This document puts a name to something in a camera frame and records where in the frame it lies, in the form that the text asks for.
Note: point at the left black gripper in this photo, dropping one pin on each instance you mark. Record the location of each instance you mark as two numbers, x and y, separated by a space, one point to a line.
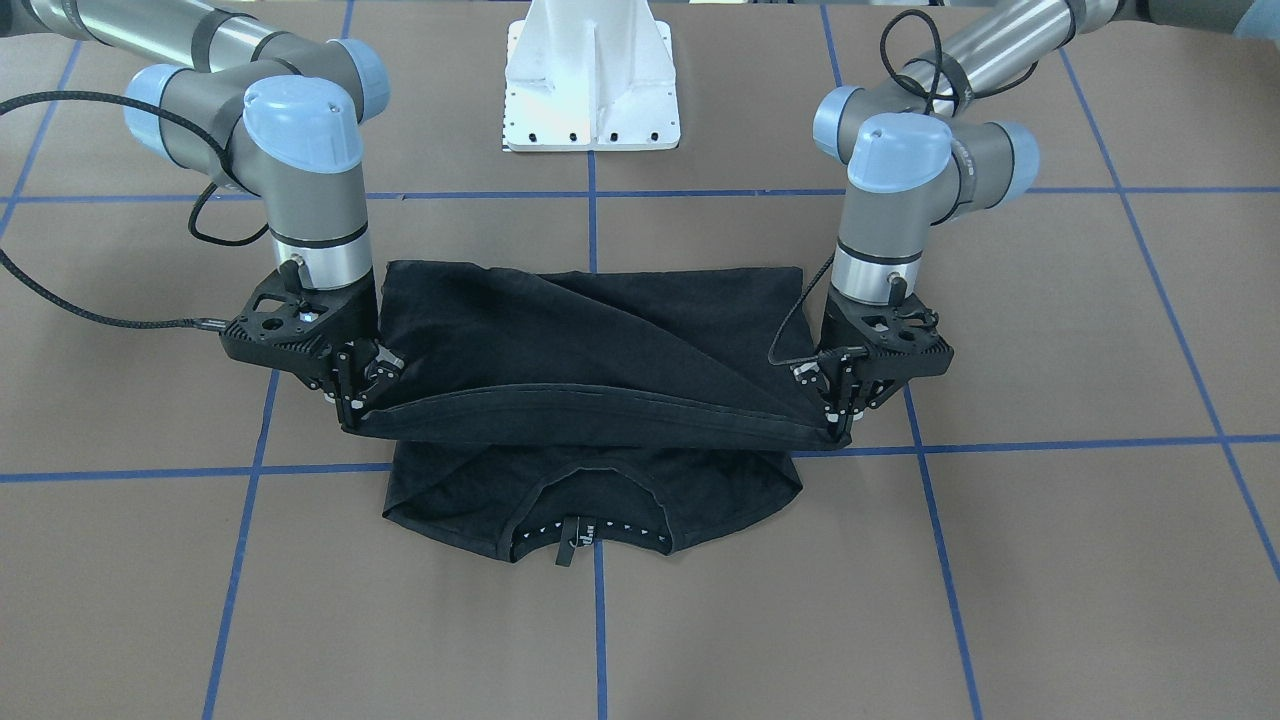
834 325

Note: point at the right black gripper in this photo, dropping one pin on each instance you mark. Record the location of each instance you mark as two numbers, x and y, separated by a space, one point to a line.
357 322

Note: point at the black graphic t-shirt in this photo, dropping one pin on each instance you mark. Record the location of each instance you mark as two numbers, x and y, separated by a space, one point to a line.
641 408

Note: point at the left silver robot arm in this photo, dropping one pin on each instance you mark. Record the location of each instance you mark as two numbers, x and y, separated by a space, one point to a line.
911 164

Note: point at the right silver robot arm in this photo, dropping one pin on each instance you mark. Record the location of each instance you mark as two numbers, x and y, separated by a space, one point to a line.
263 111

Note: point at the brown paper table cover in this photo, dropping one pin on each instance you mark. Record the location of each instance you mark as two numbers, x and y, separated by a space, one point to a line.
1079 520

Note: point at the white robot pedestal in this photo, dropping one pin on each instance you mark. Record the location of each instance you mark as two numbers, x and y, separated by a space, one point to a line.
590 76

